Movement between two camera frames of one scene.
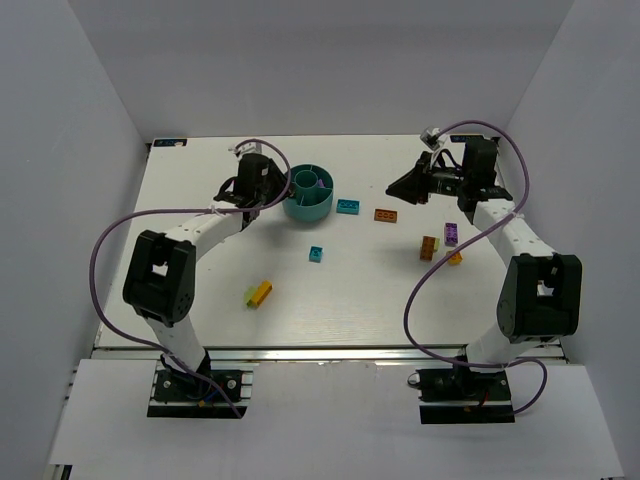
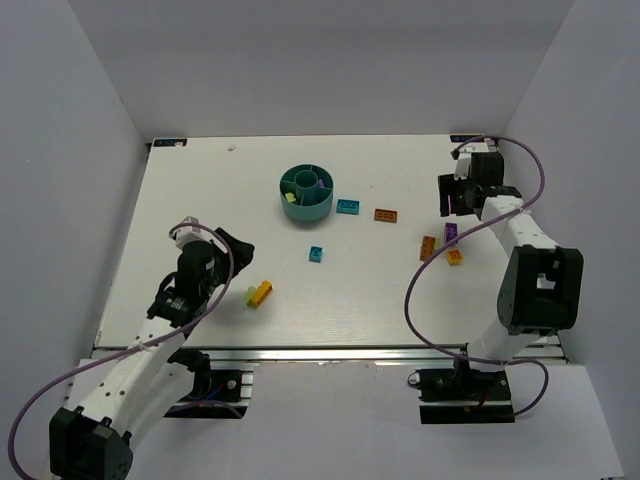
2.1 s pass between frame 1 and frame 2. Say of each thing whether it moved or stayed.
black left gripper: moved
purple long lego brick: stayed
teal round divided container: stayed
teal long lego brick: stayed
